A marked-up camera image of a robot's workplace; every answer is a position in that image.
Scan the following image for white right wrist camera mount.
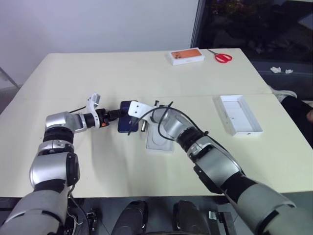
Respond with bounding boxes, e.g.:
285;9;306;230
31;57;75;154
127;99;160;123

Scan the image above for white box with orange phone print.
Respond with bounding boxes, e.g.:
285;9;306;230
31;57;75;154
166;47;205;66

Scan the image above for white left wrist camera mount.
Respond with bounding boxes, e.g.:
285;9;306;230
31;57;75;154
86;93;101;129

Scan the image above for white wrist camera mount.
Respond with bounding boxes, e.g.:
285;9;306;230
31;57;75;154
127;99;160;123
86;93;101;129

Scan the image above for dark blue smartphone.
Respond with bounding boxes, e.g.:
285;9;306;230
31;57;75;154
117;100;139;134

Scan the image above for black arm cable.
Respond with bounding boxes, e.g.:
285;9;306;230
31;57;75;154
127;101;209;142
69;104;88;115

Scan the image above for black trouser leg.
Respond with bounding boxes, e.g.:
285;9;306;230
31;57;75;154
280;95;313;126

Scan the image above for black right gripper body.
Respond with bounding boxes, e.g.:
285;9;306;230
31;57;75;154
130;117;142;131

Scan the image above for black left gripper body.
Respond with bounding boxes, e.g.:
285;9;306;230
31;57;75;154
95;109;115;128

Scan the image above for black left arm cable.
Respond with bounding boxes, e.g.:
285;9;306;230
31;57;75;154
69;104;88;115

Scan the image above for red handled scissors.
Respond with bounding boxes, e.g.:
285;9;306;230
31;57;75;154
207;48;233;65

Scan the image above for open white phone box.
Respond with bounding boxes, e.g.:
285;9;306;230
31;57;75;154
213;94;264;139

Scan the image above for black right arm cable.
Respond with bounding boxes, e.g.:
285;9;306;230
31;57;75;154
127;101;209;142

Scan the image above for dark rounded shape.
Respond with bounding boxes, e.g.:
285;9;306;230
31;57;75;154
117;200;149;235
172;200;208;235

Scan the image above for grey metal stand leg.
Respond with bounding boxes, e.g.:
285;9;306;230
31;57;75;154
0;66;21;89

